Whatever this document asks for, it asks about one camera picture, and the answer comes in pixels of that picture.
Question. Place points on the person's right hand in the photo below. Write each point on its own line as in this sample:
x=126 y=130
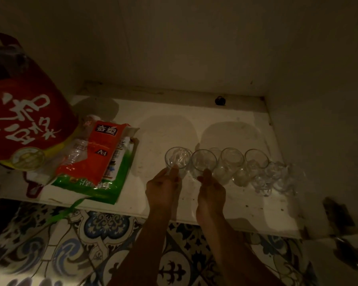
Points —
x=211 y=199

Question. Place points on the person's left hand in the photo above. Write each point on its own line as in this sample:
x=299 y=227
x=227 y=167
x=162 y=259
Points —
x=162 y=193

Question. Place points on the person's left thumb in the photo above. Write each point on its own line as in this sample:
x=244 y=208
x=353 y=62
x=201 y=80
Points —
x=176 y=175

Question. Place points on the person's right thumb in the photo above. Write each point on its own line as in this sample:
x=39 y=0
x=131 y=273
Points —
x=200 y=181

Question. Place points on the tall clear drinking glass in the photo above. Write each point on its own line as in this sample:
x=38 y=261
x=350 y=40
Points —
x=203 y=160
x=231 y=163
x=179 y=157
x=253 y=166

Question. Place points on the person's right forearm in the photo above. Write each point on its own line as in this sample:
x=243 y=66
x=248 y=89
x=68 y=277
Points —
x=232 y=253

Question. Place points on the person's left forearm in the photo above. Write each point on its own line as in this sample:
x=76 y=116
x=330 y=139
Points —
x=143 y=250

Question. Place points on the green and white package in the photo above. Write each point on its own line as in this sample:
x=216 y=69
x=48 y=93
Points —
x=119 y=178

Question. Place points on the small clear glass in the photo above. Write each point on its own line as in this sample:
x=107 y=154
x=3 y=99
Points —
x=276 y=173
x=263 y=184
x=288 y=183

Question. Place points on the red paper ream pack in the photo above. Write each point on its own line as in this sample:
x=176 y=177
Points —
x=98 y=151

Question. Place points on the small black knob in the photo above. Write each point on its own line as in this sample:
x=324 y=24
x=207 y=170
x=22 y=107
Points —
x=220 y=100

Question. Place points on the clear plastic bottle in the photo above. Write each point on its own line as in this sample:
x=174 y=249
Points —
x=74 y=154

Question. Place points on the white cabinet door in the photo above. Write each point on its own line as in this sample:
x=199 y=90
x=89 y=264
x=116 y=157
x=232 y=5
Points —
x=331 y=265

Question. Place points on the large red printed sack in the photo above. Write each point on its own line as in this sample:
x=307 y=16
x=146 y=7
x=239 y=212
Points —
x=26 y=116

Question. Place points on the metal cabinet hinge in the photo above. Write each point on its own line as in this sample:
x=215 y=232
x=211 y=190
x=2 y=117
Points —
x=348 y=253

